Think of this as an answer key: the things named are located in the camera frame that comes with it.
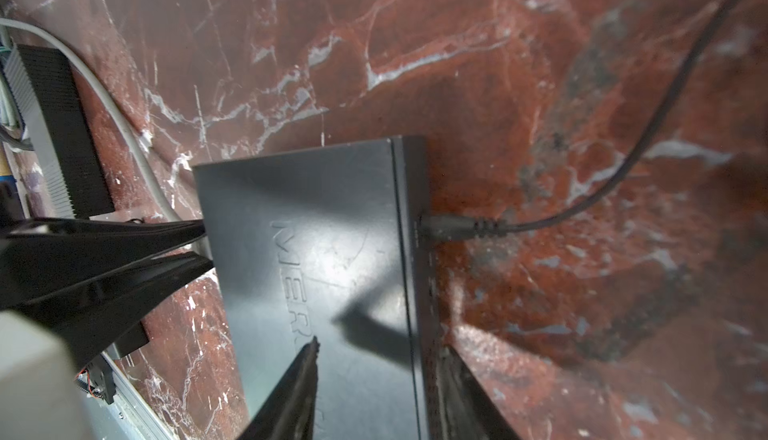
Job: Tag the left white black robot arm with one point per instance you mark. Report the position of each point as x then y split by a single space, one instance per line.
39 399

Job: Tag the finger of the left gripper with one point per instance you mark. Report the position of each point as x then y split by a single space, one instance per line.
90 318
41 258

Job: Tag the dark grey box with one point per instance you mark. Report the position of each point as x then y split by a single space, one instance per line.
324 244

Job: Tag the black network switch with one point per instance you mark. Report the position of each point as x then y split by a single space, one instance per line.
43 87

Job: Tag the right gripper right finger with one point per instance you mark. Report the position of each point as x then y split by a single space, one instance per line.
467 410

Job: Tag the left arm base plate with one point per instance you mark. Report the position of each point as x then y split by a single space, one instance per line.
96 380

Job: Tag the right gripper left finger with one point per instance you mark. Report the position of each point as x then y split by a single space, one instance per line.
288 413

